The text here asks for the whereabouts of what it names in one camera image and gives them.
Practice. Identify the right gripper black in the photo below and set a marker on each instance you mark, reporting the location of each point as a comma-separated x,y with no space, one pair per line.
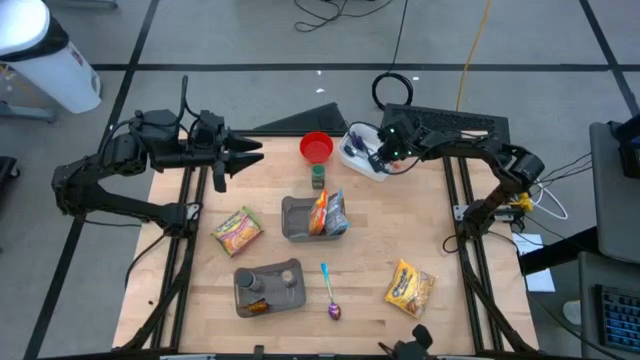
400,142

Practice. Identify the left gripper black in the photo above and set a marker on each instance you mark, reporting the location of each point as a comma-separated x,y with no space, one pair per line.
210,142

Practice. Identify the white plastic bin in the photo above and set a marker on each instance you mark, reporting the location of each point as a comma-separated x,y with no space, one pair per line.
367,171

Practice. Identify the green-edged colourful ramen packet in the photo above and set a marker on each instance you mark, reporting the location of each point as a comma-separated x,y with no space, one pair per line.
236,231

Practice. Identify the green-lidded glass spice jar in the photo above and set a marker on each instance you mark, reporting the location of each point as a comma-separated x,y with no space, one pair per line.
318,177

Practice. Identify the blue white chip bag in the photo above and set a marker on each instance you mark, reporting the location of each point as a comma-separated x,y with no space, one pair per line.
337,215

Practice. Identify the orange white ramen packet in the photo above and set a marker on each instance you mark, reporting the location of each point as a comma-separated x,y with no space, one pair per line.
318,215

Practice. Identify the purple-labelled spice bottle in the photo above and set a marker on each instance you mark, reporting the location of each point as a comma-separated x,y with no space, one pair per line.
247,280

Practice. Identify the yellow orange chicken ramen packet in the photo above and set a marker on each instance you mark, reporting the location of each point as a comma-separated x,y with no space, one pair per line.
410,290

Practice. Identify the large grey translucent bin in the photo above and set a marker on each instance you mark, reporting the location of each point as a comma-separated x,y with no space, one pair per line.
280,300

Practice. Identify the brown taco seasoning packet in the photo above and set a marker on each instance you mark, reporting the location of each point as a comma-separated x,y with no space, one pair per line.
257,307

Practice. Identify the rainbow iridescent spoon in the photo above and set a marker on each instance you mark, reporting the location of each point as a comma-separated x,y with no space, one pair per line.
334,311

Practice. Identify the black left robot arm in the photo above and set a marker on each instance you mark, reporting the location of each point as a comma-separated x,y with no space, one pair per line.
100,165

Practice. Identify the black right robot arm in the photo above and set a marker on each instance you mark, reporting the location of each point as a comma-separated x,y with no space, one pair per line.
520,167

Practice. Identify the red plastic bowl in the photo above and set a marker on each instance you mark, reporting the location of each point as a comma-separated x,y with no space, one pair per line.
316,148

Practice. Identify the black angled panel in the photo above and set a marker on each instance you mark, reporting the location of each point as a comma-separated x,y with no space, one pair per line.
315,120

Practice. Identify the small grey translucent bin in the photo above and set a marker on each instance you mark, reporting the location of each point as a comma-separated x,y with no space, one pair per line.
295,220

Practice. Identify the yellow plug connector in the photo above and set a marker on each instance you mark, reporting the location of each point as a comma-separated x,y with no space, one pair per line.
523,201

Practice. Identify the black desk leg bar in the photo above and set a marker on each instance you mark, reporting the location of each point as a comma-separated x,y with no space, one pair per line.
555,255

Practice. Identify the white trash can black liner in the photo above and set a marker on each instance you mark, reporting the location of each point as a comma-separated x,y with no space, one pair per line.
60,75

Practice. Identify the white paper sheet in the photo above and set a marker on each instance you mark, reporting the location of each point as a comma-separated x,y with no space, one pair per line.
542,281

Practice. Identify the black irregular object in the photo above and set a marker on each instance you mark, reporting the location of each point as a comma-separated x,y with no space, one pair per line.
412,345

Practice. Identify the grey metal stand leg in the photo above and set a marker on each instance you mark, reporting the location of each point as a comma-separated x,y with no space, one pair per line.
30,114
85,4

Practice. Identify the grey desk surface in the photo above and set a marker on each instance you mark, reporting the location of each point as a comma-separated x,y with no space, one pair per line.
617,215

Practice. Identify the black desktop device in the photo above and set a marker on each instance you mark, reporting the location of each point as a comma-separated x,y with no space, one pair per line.
631,160

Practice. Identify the grey desk with keyboard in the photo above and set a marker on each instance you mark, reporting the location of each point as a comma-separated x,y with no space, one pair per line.
589,290

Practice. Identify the grey round floor object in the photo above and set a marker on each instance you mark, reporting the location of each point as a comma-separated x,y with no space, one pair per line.
572,312

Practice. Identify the backlit computer keyboard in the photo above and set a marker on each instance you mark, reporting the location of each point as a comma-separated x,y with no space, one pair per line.
620,320

